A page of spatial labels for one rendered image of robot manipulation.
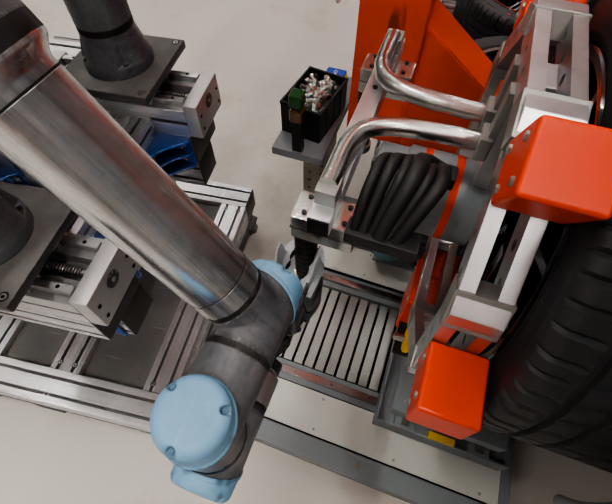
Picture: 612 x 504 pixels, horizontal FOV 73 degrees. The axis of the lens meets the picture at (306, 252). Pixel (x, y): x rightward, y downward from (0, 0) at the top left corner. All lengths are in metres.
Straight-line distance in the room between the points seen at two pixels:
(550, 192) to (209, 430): 0.34
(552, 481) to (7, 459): 1.62
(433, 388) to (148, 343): 0.96
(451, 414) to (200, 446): 0.29
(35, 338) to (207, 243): 1.15
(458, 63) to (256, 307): 0.86
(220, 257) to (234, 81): 2.06
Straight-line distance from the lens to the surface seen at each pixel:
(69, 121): 0.34
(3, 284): 0.79
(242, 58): 2.58
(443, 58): 1.13
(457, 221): 0.68
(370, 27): 1.11
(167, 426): 0.40
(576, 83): 0.53
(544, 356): 0.48
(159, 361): 1.28
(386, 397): 1.29
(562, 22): 0.65
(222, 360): 0.42
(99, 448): 1.53
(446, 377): 0.55
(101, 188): 0.35
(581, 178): 0.40
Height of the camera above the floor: 1.39
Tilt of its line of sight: 58 degrees down
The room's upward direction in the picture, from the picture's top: straight up
